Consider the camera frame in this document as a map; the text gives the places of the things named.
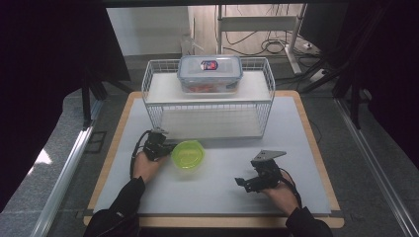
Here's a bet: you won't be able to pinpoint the black metal stand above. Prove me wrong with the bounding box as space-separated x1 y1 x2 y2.
81 67 134 128

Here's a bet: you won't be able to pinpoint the clear lidded food container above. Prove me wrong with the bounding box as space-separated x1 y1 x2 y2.
177 54 244 95

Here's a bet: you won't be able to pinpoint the person's left hand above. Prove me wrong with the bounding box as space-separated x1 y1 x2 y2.
132 151 168 184

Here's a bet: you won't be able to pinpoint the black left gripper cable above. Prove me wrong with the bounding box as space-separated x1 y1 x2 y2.
129 129 153 181

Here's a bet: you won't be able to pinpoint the white metal desk frame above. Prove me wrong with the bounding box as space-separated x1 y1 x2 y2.
215 3 309 75

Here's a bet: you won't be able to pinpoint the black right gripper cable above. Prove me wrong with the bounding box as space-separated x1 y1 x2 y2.
279 167 303 210

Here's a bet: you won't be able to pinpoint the black floor cables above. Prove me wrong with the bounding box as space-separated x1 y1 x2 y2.
223 30 289 57

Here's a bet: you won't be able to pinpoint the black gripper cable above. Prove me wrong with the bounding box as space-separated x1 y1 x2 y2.
129 129 153 181
279 167 303 210

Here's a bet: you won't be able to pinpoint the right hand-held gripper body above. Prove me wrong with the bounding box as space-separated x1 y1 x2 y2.
250 149 288 192

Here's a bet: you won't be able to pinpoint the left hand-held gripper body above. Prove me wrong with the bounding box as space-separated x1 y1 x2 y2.
142 127 170 162

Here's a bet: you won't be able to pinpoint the white wire shelf rack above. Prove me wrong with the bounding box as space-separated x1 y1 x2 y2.
141 56 277 140

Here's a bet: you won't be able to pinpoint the grey table mat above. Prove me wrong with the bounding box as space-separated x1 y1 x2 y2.
93 96 332 217

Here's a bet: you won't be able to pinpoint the person's right hand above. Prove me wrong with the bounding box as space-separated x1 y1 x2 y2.
262 171 300 217

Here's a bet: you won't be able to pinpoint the black curtain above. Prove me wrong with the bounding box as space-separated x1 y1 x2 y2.
324 0 419 171
0 0 131 213

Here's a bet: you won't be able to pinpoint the aluminium rail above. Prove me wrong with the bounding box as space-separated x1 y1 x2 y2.
333 98 419 237
30 126 95 237

